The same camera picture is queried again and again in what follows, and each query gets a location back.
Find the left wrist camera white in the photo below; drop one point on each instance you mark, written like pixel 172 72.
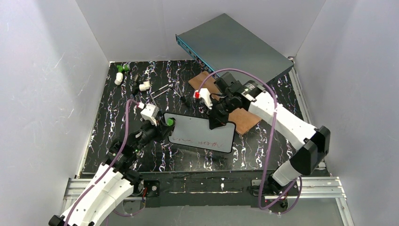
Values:
pixel 149 113

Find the white and black fitting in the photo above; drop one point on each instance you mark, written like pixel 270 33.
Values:
pixel 138 86

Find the small whiteboard red writing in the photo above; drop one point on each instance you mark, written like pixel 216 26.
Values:
pixel 195 132

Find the white pipe elbow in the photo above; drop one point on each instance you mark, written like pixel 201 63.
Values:
pixel 119 79

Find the wooden board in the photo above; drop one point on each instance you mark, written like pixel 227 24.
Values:
pixel 244 120

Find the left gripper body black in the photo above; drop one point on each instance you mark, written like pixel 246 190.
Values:
pixel 160 130

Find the green pipe fitting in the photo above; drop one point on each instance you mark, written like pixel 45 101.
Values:
pixel 123 68

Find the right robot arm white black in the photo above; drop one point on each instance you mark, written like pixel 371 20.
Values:
pixel 256 97

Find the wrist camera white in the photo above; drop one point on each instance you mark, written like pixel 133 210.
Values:
pixel 149 113
pixel 204 96

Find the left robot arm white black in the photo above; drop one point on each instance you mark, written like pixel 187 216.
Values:
pixel 114 180

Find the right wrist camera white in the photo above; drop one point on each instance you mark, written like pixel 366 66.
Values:
pixel 204 96

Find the green whiteboard eraser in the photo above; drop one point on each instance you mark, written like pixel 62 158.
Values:
pixel 170 122

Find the black wire easel stand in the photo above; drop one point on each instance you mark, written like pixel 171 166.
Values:
pixel 171 86

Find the teal network switch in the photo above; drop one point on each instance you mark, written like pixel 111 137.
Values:
pixel 223 43

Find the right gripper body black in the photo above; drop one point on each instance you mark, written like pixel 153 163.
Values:
pixel 216 111

